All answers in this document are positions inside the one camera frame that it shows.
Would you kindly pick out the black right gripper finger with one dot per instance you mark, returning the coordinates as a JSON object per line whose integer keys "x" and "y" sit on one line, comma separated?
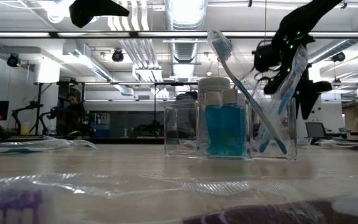
{"x": 308, "y": 104}
{"x": 275, "y": 85}

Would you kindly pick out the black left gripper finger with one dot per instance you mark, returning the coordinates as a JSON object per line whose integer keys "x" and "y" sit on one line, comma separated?
{"x": 104, "y": 9}

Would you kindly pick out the clear acrylic organizer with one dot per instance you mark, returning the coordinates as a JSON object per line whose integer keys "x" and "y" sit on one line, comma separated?
{"x": 179, "y": 124}

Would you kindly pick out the black background robot arm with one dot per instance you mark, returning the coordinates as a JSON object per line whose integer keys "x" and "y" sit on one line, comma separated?
{"x": 26, "y": 109}

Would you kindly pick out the grey office chair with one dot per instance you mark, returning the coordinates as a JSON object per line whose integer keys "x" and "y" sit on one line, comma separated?
{"x": 315, "y": 130}

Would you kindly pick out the black ceiling spotlight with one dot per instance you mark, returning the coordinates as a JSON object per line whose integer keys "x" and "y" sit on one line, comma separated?
{"x": 12, "y": 60}
{"x": 339, "y": 57}
{"x": 117, "y": 56}

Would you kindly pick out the white cylindrical canister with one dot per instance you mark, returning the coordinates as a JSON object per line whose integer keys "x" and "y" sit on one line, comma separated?
{"x": 213, "y": 84}

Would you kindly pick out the black tripod stand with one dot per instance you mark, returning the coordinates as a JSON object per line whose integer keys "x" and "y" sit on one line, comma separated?
{"x": 39, "y": 105}

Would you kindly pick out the purple white wrapped toothbrush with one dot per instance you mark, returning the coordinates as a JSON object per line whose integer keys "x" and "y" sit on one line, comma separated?
{"x": 259, "y": 214}

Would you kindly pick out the yellow container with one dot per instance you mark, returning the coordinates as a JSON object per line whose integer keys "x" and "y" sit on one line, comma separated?
{"x": 25, "y": 128}

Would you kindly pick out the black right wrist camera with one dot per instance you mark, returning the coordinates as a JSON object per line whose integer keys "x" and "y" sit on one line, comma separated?
{"x": 264, "y": 57}

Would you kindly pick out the silver ventilation duct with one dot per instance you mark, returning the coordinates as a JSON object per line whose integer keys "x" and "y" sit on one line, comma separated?
{"x": 185, "y": 37}

